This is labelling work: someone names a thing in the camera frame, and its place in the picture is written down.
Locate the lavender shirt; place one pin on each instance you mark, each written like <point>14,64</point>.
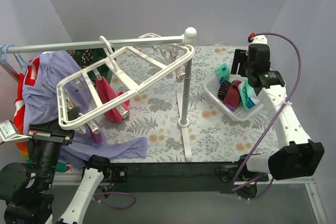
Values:
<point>40,100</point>

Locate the teal patterned sock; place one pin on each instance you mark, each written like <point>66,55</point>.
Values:
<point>223,73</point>

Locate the red rainbow garment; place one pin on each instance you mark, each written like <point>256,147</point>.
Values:
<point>20,110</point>

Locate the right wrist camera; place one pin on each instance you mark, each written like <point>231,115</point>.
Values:
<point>257,39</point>

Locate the blue wire hanger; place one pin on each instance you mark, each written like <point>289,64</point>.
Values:
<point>8,57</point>

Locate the yellow orange sock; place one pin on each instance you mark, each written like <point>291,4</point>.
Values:
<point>82,57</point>

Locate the magenta purple sock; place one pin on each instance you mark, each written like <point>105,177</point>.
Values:
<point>95,131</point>
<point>232,100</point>

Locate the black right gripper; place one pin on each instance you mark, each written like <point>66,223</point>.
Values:
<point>239,61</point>

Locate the white plastic basket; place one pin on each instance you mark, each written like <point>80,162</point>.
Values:
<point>211,87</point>

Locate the dark green sock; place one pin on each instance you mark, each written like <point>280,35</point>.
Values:
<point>99,54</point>

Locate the floral table mat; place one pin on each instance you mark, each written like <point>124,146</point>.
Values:
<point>214,137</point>

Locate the pink sock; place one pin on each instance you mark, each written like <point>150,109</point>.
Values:
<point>106,93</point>

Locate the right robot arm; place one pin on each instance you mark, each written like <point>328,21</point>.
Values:
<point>298,155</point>

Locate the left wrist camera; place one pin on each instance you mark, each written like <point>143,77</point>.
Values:
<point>10,134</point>

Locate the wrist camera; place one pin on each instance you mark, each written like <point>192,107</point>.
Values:
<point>10,134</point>
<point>257,39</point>

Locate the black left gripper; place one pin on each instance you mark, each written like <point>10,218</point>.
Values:
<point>49,136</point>

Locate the grey clothes rack stand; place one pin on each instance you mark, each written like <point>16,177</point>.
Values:
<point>182,50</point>

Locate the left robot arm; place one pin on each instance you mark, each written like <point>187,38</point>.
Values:
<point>23,185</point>

